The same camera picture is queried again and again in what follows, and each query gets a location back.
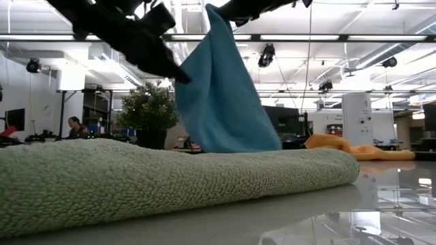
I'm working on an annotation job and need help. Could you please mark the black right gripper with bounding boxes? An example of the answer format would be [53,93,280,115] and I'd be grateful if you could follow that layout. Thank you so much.
[217,0,273,27]

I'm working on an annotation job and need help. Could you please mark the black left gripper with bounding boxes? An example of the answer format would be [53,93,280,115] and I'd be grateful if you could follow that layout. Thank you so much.
[73,10,192,85]

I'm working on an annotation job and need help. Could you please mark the blue microfiber towel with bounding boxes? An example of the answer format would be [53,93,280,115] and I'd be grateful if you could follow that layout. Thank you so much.
[174,3,283,154]

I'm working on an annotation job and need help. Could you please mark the green microfiber towel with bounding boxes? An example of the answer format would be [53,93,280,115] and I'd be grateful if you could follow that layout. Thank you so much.
[0,137,361,238]

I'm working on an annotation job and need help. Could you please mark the orange microfiber towel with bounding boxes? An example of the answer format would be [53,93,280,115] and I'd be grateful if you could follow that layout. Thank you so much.
[304,133,416,162]

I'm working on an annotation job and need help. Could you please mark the artificial plant in black pot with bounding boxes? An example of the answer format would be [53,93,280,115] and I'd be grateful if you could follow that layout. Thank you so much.
[114,80,181,150]

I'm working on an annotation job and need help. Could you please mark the black equipment rack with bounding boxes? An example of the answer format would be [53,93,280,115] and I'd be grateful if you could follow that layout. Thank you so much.
[82,88,114,116]

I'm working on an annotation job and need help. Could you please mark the black beam with light strips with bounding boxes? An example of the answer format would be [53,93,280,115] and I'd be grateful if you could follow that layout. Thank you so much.
[0,33,436,43]

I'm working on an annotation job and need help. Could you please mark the person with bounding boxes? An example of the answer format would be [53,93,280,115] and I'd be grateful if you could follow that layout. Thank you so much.
[67,116,90,140]

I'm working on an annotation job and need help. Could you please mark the large dark monitor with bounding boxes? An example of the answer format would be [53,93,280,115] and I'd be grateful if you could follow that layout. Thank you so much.
[262,105,301,150]

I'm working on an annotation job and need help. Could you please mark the black monitor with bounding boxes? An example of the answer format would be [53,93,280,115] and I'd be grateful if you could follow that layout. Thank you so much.
[5,108,26,132]
[423,103,436,133]

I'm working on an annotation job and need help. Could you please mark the white column with sensors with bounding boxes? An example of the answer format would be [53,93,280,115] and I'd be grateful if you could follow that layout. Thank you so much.
[341,93,374,147]

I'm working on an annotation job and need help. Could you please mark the red object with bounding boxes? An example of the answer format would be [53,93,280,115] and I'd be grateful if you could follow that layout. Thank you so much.
[0,125,20,137]

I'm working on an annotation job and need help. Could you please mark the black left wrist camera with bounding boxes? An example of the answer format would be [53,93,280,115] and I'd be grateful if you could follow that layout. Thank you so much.
[139,2,177,37]

